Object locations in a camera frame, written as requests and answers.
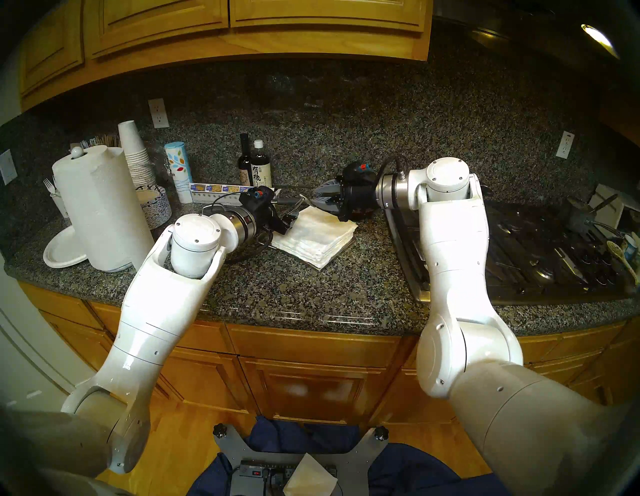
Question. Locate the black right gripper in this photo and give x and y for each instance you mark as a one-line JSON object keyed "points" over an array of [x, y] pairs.
{"points": [[360, 200]]}

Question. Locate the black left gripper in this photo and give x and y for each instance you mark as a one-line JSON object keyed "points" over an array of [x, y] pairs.
{"points": [[267, 220]]}

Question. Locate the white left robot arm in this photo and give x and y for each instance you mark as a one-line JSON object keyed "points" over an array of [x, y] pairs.
{"points": [[150, 310]]}

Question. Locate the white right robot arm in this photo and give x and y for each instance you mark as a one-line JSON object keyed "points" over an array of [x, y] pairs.
{"points": [[455, 260]]}

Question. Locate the white napkin stack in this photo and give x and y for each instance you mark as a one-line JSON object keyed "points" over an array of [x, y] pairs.
{"points": [[315, 240]]}

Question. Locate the paper towel holder with knob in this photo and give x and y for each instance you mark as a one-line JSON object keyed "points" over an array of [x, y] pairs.
{"points": [[77, 152]]}

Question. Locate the folded white napkin on base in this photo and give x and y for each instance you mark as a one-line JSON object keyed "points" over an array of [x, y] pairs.
{"points": [[310, 480]]}

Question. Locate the soy sauce bottle white cap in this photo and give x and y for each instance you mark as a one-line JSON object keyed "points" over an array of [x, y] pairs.
{"points": [[261, 172]]}

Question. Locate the dark glass bottle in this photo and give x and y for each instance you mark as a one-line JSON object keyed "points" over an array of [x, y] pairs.
{"points": [[244, 167]]}

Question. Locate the long blue white wrap box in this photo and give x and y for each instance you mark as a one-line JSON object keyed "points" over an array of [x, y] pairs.
{"points": [[215, 189]]}

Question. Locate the blue white leaf canister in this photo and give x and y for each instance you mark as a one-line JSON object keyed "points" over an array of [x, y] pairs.
{"points": [[178, 172]]}

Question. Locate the patterned paper bowl stack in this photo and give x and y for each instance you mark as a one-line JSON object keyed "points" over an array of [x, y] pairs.
{"points": [[157, 207]]}

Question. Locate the wide wooden drawer front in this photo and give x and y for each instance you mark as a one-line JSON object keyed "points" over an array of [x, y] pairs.
{"points": [[315, 346]]}

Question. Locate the clear plastic bag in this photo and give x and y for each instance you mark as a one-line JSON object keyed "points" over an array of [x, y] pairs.
{"points": [[161, 165]]}

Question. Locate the white paper cup stack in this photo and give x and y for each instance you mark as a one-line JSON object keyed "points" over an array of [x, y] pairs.
{"points": [[134, 147]]}

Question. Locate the wide wooden lower cabinet door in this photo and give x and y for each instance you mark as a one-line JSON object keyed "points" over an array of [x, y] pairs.
{"points": [[312, 392]]}

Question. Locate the wide wooden cabinet door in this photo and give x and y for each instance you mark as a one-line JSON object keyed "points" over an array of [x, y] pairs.
{"points": [[330, 11], [312, 392]]}

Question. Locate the white paper towel roll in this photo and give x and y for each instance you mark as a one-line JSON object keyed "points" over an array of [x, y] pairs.
{"points": [[102, 210]]}

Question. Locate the wide wooden upper cabinet door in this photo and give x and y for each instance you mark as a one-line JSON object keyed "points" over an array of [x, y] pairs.
{"points": [[330, 11]]}

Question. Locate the narrow wooden lower cabinet door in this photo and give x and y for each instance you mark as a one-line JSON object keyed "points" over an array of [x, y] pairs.
{"points": [[210, 382]]}

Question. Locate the narrow wooden cabinet door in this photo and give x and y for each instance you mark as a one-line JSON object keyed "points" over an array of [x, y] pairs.
{"points": [[50, 45], [210, 382]]}

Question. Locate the black gas stovetop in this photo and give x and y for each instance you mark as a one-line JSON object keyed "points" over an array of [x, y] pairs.
{"points": [[525, 250]]}

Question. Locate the wooden lower cabinet unit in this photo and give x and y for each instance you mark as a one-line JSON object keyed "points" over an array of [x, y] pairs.
{"points": [[390, 395]]}

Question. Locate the black base knob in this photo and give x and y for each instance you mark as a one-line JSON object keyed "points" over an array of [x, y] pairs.
{"points": [[220, 431], [381, 433]]}

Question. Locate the white paper plate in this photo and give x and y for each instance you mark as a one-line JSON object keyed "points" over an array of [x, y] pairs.
{"points": [[62, 250]]}

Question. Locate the medium wooden upper cabinet door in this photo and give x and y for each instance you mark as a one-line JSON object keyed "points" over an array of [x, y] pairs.
{"points": [[155, 22]]}

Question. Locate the white plastic fork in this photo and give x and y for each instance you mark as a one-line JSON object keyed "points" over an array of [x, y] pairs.
{"points": [[47, 186]]}

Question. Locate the dark range hood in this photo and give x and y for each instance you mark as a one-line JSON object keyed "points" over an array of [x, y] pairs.
{"points": [[520, 30]]}

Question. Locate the grey power strip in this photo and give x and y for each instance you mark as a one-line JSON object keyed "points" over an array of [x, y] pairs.
{"points": [[255, 475]]}

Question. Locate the dark blue cloth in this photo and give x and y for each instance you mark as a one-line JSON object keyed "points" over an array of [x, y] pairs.
{"points": [[415, 472]]}

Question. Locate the narrow wooden upper cabinet door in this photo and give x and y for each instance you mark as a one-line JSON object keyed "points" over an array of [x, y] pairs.
{"points": [[50, 45]]}

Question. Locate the floral ceramic spoon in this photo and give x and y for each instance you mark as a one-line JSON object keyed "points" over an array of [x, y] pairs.
{"points": [[620, 255]]}

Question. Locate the blue white cup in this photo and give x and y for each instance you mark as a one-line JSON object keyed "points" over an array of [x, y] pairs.
{"points": [[631, 247]]}

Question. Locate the range hood light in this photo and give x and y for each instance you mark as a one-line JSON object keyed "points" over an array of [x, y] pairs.
{"points": [[599, 40]]}

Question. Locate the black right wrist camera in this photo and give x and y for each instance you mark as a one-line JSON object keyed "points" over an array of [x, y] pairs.
{"points": [[357, 172]]}

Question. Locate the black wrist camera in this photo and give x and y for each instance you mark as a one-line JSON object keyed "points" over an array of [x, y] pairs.
{"points": [[357, 172], [255, 197]]}

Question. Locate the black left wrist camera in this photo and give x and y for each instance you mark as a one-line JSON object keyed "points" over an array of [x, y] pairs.
{"points": [[255, 197]]}

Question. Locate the white wall outlet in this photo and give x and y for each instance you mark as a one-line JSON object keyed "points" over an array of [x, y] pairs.
{"points": [[565, 145], [158, 113]]}

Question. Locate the wooden upper cabinet frame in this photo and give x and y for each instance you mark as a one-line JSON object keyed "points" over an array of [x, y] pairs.
{"points": [[225, 47]]}

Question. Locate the grey metal robot base frame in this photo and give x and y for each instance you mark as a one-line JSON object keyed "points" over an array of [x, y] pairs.
{"points": [[357, 465]]}

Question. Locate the white light switch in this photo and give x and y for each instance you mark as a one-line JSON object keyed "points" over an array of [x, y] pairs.
{"points": [[7, 167]]}

